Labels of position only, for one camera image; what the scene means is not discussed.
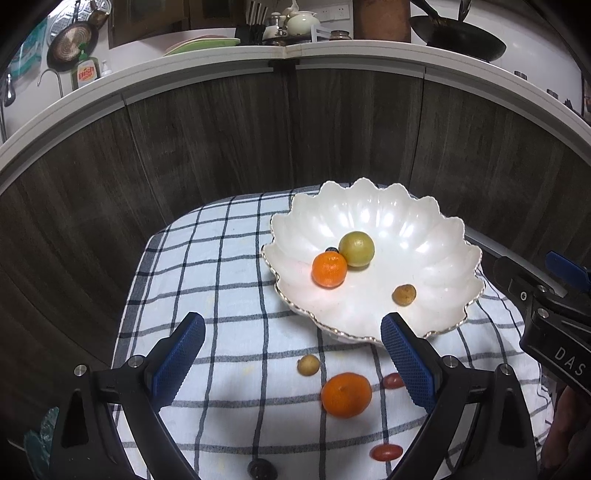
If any thin curved tap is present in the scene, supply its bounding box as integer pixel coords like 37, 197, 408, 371
38, 68, 64, 99

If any person's right hand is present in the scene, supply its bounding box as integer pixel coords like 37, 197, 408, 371
540, 383, 591, 480

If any orange tangerine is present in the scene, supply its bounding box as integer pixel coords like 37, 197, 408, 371
321, 372, 373, 419
312, 251, 348, 290

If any black knife block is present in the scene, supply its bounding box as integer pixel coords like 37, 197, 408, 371
235, 0, 269, 46

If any checked white cloth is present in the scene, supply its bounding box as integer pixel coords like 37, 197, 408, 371
111, 185, 555, 480

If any grey wood kitchen counter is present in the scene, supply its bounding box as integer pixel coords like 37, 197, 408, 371
0, 41, 591, 416

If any black wok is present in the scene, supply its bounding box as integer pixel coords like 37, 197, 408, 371
409, 0, 507, 63

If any green white plastic bag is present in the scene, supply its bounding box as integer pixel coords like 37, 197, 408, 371
9, 18, 49, 79

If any cream teapot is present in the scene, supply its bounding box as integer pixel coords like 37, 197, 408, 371
286, 11, 321, 37

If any green dish basin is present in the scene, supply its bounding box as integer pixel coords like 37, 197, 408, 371
163, 38, 242, 57

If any brown wall cabinet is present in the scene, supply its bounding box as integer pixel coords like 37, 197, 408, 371
108, 0, 192, 49

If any green dish soap bottle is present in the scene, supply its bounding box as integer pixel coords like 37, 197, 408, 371
71, 44, 100, 90

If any hanging frying pan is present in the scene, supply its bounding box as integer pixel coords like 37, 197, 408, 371
46, 21, 99, 65

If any dark grape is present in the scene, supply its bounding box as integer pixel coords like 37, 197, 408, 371
247, 458, 279, 480

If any white scalloped bowl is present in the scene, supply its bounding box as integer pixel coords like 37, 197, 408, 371
262, 178, 485, 343

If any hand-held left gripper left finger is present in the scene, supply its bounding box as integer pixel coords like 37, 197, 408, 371
50, 312, 206, 480

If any brown cutting board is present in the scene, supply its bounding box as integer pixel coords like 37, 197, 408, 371
353, 0, 411, 43

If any teal plastic bag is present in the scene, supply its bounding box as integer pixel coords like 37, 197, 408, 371
23, 406, 61, 480

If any chrome kitchen faucet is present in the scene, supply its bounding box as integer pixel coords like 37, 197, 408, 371
0, 74, 17, 144

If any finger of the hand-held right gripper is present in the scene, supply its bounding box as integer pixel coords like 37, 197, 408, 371
545, 251, 591, 286
493, 256, 571, 319

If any green plum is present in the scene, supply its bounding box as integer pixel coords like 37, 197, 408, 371
339, 231, 376, 268

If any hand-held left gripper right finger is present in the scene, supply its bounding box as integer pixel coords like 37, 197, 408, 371
380, 312, 539, 480

